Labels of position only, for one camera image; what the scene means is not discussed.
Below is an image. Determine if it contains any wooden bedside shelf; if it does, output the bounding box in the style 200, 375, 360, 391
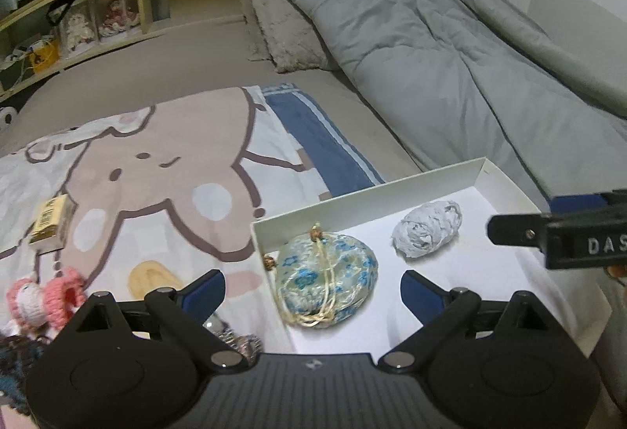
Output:
0, 0, 321, 105

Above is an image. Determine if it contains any printed cartoon blanket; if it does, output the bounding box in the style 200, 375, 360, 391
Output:
0, 84, 389, 429

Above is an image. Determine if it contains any floral fabric pouch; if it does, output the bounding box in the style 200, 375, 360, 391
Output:
263, 222, 379, 328

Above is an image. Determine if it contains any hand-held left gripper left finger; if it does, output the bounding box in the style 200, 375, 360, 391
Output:
59, 269, 256, 372

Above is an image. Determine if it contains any grey fluffy pillow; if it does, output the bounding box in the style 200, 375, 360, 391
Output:
240, 0, 340, 75

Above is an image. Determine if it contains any pink crochet doll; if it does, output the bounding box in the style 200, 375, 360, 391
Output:
6, 267, 87, 338

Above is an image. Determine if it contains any shiny silver item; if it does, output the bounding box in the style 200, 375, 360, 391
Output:
205, 317, 264, 357

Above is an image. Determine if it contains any grey duvet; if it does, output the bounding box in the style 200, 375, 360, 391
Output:
272, 0, 627, 241

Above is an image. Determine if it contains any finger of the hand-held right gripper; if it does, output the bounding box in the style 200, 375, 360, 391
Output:
486, 212, 550, 259
549, 188, 627, 215

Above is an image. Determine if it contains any small yellow box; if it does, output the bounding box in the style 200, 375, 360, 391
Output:
28, 194, 78, 254

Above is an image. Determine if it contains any yellow bag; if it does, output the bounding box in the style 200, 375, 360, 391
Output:
28, 38, 63, 73

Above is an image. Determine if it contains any doll display box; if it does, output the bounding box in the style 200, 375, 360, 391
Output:
60, 0, 97, 56
94, 0, 144, 44

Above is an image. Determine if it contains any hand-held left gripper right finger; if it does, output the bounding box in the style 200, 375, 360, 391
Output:
376, 269, 571, 372

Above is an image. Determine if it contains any dark knitted item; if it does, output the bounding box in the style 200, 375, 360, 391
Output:
0, 335, 51, 416

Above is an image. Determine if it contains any white cardboard box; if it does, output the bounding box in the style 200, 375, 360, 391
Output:
251, 157, 608, 357

